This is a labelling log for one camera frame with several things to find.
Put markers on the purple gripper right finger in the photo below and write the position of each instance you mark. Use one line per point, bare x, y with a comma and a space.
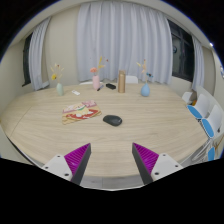
153, 166

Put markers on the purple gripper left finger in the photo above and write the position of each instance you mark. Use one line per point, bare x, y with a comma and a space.
71, 166

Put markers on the black computer mouse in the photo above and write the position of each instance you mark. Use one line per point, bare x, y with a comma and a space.
112, 120

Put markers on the blue vase with flowers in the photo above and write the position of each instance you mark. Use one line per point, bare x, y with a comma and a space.
145, 90

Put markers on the small white card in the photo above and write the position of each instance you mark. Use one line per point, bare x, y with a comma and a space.
76, 92

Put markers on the white chair far right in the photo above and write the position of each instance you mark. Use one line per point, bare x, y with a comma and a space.
187, 97

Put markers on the white chair blue seat near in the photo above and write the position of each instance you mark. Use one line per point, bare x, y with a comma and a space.
212, 123

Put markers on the white chair blue seat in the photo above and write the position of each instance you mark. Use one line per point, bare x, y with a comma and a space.
212, 123
200, 109

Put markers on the white chair blue seat far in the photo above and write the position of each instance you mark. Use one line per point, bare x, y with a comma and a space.
200, 109

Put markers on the small black box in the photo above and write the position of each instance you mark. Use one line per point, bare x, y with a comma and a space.
110, 86

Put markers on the dark pen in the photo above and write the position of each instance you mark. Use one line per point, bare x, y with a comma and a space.
99, 88

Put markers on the white chair behind table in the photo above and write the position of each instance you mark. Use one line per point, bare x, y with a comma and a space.
131, 79

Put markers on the pink vase with flowers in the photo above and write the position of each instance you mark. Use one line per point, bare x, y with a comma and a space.
95, 72

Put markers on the green vase with flowers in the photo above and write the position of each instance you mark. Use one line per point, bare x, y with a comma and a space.
56, 76

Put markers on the wooden cylinder bottle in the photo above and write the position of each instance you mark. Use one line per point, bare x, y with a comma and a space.
121, 81

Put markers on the white right curtain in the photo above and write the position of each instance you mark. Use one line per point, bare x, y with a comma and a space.
198, 77

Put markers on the white curtain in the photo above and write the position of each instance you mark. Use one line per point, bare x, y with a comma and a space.
198, 77
122, 36
35, 54

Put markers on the white centre curtain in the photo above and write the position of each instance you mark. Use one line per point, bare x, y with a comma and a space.
122, 36

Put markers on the white left curtain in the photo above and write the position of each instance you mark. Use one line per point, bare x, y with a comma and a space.
35, 54

